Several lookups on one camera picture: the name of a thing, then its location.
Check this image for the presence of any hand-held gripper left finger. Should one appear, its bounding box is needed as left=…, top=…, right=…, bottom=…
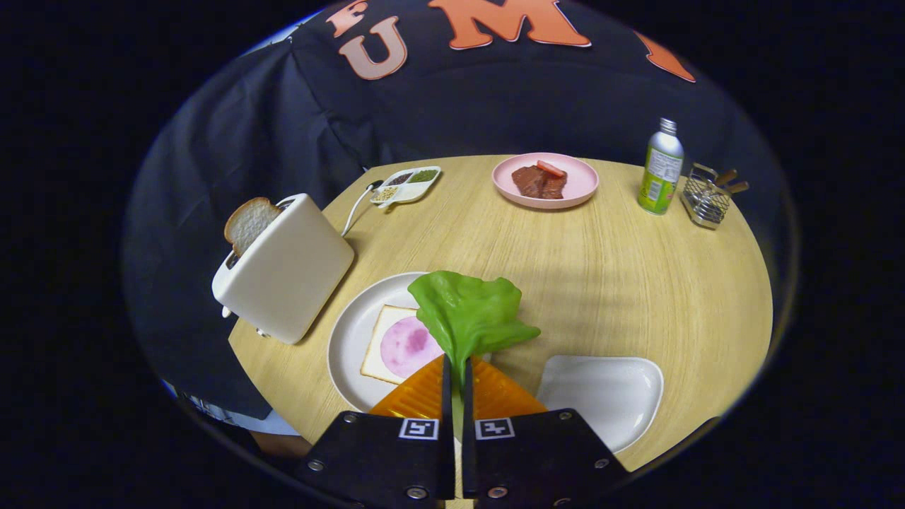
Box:
left=293, top=353, right=457, bottom=509

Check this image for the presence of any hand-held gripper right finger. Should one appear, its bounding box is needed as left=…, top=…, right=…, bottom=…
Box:
left=461, top=356, right=630, bottom=509

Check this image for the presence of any green lettuce leaf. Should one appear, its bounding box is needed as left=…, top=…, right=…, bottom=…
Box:
left=407, top=270, right=542, bottom=443

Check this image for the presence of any toasted bread slice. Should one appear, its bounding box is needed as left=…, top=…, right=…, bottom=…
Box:
left=224, top=197, right=284, bottom=257

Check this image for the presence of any white rounded square dish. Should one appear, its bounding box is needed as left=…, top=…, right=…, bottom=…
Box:
left=536, top=355, right=664, bottom=454

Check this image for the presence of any white bread slice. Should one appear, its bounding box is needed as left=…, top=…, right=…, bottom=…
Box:
left=360, top=305, right=446, bottom=386

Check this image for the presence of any pink ham slice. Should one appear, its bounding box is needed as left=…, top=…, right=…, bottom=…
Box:
left=380, top=316, right=446, bottom=379

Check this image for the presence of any white round plate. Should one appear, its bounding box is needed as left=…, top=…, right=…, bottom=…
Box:
left=327, top=272, right=496, bottom=414

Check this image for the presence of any white toaster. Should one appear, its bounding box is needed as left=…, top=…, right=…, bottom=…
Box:
left=211, top=193, right=356, bottom=346

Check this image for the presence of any brown meat piece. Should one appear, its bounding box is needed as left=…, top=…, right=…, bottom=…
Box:
left=511, top=165, right=568, bottom=200

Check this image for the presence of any white divided spice tray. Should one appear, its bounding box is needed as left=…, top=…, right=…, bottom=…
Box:
left=370, top=165, right=443, bottom=210

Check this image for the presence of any pink plate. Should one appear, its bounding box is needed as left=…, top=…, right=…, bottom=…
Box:
left=491, top=152, right=600, bottom=210

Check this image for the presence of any silver bottle with green label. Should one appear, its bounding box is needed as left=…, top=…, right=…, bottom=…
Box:
left=637, top=117, right=685, bottom=216

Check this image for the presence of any black backdrop cloth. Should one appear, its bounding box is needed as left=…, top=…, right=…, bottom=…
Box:
left=122, top=0, right=793, bottom=421

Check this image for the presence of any white toaster cable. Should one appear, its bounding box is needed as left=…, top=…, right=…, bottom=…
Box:
left=341, top=182, right=386, bottom=238

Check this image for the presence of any wire cutlery basket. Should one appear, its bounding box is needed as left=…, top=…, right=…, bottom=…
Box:
left=680, top=163, right=732, bottom=230

